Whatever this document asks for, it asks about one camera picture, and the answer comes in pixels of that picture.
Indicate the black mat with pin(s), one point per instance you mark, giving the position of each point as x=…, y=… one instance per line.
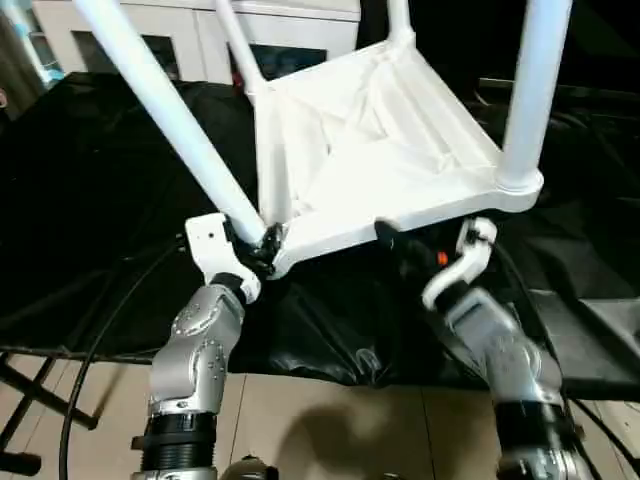
x=100, y=200

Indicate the white glass-door cabinet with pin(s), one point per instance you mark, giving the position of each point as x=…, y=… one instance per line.
x=310, y=30

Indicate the white plastic table top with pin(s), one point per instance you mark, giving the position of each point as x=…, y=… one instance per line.
x=400, y=165

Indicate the black folding frame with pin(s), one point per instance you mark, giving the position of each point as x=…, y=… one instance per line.
x=20, y=462

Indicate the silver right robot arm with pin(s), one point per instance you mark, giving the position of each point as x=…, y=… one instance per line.
x=500, y=350

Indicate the grey curtain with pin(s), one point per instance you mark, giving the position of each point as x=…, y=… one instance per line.
x=15, y=65

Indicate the long black bar device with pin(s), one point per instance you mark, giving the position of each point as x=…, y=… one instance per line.
x=492, y=84

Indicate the white plastic table leg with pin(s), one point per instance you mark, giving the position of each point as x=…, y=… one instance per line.
x=240, y=45
x=535, y=100
x=175, y=110
x=401, y=20

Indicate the white blue patterned roll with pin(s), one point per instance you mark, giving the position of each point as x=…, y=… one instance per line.
x=40, y=50

